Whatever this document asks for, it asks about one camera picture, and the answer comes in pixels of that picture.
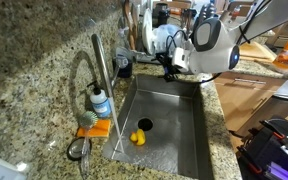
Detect black mug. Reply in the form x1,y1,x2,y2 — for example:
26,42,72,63
152,2,171,28

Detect white plastic bowl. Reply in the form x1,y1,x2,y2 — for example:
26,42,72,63
152,24,188,54

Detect wooden kitchen utensils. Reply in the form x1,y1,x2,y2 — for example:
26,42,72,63
123,0,142,51

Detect black equipment cart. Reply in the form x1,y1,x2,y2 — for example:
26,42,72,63
235,114,288,180

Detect green bristle dish brush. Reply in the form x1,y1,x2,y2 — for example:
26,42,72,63
77,110,99,179

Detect white plastic box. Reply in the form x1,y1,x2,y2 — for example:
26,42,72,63
0,149,30,180

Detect stainless steel sink basin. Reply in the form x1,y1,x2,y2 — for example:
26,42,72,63
102,73,215,179

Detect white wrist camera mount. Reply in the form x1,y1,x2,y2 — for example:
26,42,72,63
171,46,194,73

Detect round metal sink strainer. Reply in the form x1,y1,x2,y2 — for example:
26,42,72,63
66,137,93,162

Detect metal drawer pull handle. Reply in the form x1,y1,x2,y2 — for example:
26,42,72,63
233,77,268,86

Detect orange kitchen sponge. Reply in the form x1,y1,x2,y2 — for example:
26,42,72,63
76,118,112,139

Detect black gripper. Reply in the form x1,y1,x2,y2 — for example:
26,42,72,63
155,52,182,83

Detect wooden cabinet drawer front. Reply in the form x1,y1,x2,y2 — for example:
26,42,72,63
213,71,287,133

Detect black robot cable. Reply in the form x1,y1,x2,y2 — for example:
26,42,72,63
235,0,273,46

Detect white plate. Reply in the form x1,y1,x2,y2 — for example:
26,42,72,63
141,8,157,56

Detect wooden cutting board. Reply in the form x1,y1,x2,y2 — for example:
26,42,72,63
238,40,277,64

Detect tall chrome gooseneck faucet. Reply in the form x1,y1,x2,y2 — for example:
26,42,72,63
90,32,116,99

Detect yellow rubber duck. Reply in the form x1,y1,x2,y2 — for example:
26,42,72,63
129,128,147,147

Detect dark blue cup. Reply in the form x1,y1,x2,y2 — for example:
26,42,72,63
112,57,134,79

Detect blue label soap pump bottle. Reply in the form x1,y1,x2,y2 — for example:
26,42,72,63
86,80,113,120

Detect round black sink drain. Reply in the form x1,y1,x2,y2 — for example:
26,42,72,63
137,117,154,132

